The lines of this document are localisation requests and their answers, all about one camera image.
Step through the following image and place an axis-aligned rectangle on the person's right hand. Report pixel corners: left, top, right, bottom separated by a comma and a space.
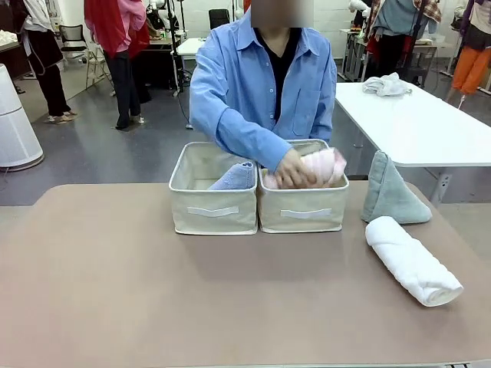
275, 147, 319, 189

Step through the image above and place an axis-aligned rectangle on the pink towel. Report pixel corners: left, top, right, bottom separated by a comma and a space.
262, 147, 348, 189

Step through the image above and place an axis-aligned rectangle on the lavender towel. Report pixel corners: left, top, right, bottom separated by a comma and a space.
206, 161, 256, 192

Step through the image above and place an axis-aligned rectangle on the person's right forearm blue sleeve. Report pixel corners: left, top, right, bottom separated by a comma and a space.
213, 109, 295, 174

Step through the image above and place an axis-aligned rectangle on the white folding chair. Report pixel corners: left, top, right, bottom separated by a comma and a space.
59, 25, 112, 90

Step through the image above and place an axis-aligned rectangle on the beige fabric storage bin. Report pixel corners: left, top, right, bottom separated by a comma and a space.
256, 138, 350, 234
168, 141, 259, 235

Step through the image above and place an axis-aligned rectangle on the grey green cone towel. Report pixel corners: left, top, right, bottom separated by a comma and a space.
360, 150, 433, 225

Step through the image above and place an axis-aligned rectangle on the person in blue shirt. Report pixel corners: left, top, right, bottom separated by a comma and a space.
189, 15, 338, 154

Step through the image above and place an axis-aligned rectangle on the crumpled white cloth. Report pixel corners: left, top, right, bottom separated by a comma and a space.
362, 71, 414, 97

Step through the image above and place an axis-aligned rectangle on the white table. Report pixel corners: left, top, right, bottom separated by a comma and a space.
334, 82, 491, 206

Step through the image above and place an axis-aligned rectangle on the white rolled towel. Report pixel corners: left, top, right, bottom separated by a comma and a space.
364, 215, 465, 307

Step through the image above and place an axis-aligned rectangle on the black office chair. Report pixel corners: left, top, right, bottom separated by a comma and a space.
209, 8, 231, 30

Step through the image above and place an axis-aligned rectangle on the hanging grey blue garment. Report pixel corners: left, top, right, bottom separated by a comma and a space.
370, 0, 442, 41

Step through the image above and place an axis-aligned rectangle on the mannequin with orange trousers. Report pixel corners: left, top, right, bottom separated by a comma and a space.
450, 0, 491, 97

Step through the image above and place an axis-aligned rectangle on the bystander in red top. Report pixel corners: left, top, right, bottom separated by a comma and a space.
84, 0, 151, 130

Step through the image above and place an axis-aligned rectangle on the bystander in black dress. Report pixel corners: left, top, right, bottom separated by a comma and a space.
9, 0, 77, 123

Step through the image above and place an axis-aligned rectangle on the white cylindrical air purifier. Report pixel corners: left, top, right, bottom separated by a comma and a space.
0, 63, 44, 173

